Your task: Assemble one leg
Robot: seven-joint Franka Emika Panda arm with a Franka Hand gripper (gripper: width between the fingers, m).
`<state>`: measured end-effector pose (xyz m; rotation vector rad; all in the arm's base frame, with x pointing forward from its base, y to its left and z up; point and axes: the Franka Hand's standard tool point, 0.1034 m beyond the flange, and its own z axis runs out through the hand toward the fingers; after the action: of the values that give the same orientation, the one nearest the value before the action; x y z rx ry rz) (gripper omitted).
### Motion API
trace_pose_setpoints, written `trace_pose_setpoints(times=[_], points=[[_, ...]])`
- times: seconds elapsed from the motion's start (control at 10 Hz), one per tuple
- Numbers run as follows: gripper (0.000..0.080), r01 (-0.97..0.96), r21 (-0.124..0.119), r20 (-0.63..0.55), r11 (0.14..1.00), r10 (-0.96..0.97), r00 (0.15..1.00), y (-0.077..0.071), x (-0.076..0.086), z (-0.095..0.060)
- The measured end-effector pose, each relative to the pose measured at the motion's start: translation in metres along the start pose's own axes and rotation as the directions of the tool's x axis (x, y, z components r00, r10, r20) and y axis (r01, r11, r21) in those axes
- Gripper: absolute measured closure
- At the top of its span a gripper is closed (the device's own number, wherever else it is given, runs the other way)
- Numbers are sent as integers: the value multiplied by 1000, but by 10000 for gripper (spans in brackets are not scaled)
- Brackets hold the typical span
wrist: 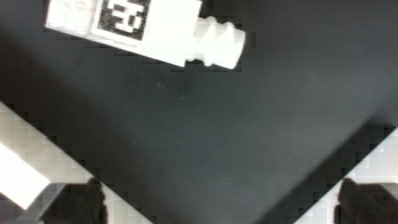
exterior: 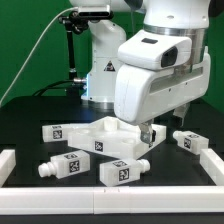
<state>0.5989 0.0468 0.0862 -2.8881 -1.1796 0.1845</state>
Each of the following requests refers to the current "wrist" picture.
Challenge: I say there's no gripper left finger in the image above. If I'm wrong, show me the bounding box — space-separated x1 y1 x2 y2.
44 179 108 224

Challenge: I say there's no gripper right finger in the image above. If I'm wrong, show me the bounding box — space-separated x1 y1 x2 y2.
334 178 398 224

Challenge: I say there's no white leg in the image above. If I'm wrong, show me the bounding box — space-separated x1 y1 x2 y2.
44 0 245 69

